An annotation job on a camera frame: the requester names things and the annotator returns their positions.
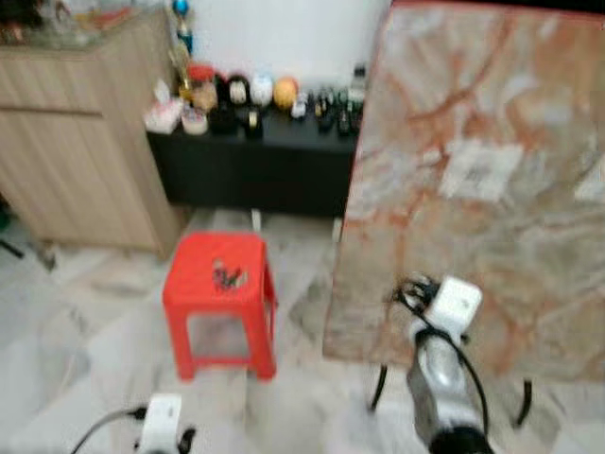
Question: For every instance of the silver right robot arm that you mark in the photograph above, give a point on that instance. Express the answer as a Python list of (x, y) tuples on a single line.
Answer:
[(440, 383)]

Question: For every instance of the brown plush toy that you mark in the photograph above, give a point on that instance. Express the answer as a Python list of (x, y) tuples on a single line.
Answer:
[(203, 96)]

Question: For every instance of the black floor stand leg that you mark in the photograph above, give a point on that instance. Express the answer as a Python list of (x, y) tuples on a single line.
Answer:
[(11, 249)]

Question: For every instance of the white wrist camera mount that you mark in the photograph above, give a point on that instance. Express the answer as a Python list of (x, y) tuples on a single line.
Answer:
[(458, 303), (163, 426)]

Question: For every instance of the small white black toy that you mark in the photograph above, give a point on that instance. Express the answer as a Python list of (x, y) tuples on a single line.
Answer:
[(299, 106)]

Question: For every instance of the white tissue box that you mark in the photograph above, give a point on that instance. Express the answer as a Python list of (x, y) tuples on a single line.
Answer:
[(163, 115)]

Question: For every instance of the red plastic stool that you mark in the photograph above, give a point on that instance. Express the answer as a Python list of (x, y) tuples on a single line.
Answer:
[(203, 293)]

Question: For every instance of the black and white plush toy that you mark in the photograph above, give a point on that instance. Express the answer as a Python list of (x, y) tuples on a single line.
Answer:
[(238, 91)]

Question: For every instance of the marble pattern table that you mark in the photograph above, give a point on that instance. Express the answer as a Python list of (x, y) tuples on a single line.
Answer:
[(492, 255)]

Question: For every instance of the black yellow penguin toy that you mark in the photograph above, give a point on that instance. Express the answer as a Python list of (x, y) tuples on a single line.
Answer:
[(322, 106)]

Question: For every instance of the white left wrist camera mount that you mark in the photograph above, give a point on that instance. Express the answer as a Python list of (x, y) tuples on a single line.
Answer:
[(163, 426)]

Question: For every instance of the yellow orange plush toy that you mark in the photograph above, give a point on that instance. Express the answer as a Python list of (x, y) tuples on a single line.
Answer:
[(285, 93)]

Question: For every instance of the gold trophy with blue ball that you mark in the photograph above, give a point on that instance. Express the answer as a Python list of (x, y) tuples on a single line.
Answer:
[(182, 38)]

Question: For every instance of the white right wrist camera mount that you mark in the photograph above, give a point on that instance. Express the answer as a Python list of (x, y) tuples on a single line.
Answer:
[(458, 303)]

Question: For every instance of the black low sideboard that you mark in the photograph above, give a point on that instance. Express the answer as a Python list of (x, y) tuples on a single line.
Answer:
[(255, 175)]

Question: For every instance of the light wood cabinet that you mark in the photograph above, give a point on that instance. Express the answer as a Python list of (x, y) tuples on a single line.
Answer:
[(76, 161)]

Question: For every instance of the red lidded jar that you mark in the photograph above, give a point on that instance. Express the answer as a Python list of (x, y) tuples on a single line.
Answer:
[(200, 72)]

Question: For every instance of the bunch of keys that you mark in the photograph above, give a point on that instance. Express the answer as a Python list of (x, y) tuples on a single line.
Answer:
[(228, 276)]

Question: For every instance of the large white paper label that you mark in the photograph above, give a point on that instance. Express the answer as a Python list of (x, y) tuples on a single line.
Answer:
[(482, 172)]

